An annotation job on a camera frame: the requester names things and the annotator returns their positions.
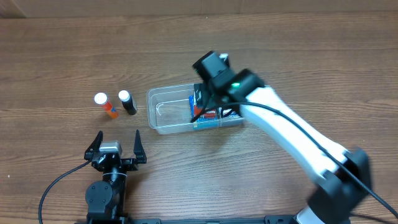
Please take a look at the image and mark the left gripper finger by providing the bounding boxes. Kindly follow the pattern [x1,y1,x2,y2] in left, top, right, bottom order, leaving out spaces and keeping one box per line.
[133,129,147,164]
[84,131,103,161]

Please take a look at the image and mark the white blue medicine box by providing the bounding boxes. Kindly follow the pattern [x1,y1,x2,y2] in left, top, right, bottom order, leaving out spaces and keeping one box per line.
[218,108,241,119]

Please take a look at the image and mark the red medicine box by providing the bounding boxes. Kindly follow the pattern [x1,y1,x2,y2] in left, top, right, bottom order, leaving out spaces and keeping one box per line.
[192,90,217,121]

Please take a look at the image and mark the black bottle white cap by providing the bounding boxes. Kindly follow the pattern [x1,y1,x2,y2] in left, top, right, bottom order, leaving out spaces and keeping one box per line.
[118,90,137,115]

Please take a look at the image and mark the orange bottle white cap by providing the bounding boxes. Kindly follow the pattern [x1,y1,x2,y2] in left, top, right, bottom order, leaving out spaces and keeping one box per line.
[94,92,119,119]

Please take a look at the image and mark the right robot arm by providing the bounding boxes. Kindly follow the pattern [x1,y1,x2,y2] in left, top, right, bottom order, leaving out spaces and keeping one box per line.
[193,51,371,223]

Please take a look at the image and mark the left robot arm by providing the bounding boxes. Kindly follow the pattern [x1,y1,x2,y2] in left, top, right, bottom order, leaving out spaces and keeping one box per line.
[84,131,147,223]

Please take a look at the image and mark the clear plastic container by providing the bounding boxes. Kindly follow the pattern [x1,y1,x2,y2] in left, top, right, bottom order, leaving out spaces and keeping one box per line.
[147,83,244,134]

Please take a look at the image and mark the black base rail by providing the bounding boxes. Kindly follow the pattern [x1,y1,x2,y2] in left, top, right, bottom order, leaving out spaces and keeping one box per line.
[76,215,297,224]

